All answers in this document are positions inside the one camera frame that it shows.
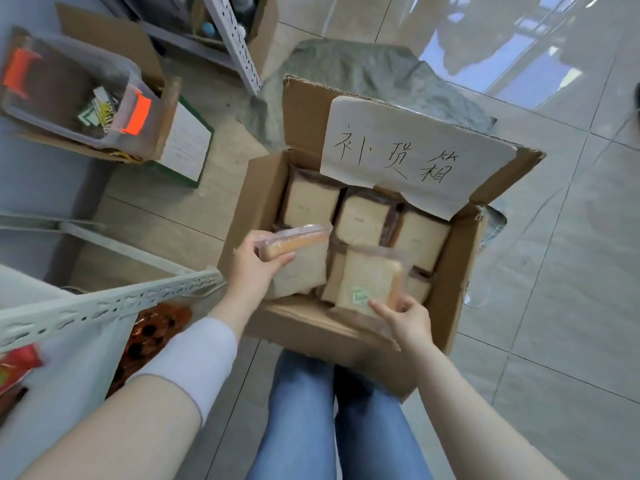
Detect person's right hand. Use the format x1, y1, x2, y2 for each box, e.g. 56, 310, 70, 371
368, 293, 433, 353

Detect person's left hand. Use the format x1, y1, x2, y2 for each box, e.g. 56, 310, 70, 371
225, 230, 297, 317

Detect clear bread packet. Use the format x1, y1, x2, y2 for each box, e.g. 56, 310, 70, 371
257, 223, 335, 301
327, 243, 415, 345

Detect brown cardboard box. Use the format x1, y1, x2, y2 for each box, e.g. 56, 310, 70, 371
217, 74, 547, 401

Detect pile of bread packets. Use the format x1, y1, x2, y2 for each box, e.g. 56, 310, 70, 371
277, 164, 453, 305

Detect white metal shelf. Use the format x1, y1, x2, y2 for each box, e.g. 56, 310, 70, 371
0, 212, 223, 480

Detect person's left forearm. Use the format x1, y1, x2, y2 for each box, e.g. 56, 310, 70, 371
22, 299, 261, 480

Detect person's right forearm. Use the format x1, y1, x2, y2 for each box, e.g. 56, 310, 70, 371
399, 339, 566, 480

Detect person's blue jeans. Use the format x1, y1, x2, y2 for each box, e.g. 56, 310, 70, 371
247, 349, 433, 480

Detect white arm sleeve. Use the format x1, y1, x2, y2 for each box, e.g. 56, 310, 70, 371
125, 317, 239, 427

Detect orange packet with dark pieces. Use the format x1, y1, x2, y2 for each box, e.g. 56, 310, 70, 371
105, 302, 193, 398

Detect green clipboard with paper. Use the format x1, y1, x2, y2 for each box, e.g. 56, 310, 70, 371
147, 102, 215, 189

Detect white handwritten paper sheet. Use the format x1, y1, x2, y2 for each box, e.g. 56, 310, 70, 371
319, 96, 519, 221

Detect green yellow sachets bundle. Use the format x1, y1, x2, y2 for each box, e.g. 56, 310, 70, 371
77, 86, 119, 129

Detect grey green woven sack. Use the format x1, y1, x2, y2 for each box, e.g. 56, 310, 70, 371
239, 38, 509, 245

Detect cluster of red snack packets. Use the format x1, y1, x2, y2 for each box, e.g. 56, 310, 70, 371
0, 343, 45, 395

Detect brown bottle carton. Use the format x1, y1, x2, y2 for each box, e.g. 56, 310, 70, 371
189, 0, 280, 78

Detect clear bin with orange latches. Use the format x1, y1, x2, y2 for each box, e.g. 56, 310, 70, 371
0, 29, 169, 161

